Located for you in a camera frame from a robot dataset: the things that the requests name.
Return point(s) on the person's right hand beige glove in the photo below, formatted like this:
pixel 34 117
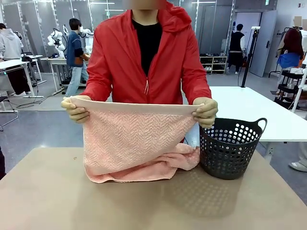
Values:
pixel 75 115

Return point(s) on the person's left hand beige glove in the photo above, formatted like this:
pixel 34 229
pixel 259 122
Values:
pixel 207 112

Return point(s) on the dark grey perforated plastic basket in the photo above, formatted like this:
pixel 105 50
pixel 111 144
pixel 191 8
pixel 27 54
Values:
pixel 227 158

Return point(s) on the pink terry towel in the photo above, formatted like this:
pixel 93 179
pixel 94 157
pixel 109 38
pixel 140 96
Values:
pixel 134 134

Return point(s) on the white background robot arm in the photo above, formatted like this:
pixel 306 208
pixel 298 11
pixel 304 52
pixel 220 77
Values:
pixel 88 33
pixel 56 38

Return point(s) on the person's right forearm red sleeve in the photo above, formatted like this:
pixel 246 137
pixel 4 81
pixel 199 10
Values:
pixel 98 89

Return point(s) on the white shoe rack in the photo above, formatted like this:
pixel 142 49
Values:
pixel 213 63

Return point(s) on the large white table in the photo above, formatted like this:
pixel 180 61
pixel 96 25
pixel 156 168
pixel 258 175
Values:
pixel 263 119

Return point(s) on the blue cap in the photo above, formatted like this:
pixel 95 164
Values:
pixel 54 56

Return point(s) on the person in blue jacket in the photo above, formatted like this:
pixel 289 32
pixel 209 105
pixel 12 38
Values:
pixel 73 50

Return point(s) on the red hooded jacket torso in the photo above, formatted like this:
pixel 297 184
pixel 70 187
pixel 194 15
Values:
pixel 120 60

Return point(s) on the person in black vest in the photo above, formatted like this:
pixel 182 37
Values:
pixel 236 48

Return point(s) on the black tripod with white light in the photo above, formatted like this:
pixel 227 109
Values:
pixel 250 55

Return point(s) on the white desk with black items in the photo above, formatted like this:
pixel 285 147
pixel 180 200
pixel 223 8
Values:
pixel 14 62

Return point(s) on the black utility cart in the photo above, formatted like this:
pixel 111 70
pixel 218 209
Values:
pixel 289 83

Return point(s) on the dark blurry object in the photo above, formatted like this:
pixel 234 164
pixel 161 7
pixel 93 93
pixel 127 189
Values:
pixel 2 163

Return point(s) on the grey open door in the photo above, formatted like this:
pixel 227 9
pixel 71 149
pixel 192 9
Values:
pixel 263 43

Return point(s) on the white stand leg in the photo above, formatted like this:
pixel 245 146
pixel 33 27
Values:
pixel 297 95

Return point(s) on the black t-shirt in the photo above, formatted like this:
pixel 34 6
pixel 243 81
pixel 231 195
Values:
pixel 147 40

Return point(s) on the blue cloth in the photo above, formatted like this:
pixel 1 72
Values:
pixel 289 60

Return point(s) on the person's leg white trousers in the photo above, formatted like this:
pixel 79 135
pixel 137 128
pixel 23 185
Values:
pixel 299 155

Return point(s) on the clothes rack with coats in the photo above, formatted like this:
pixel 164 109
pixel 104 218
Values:
pixel 292 40

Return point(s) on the white desk with crossbar frame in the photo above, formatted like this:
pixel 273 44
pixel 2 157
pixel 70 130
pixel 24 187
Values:
pixel 54 60

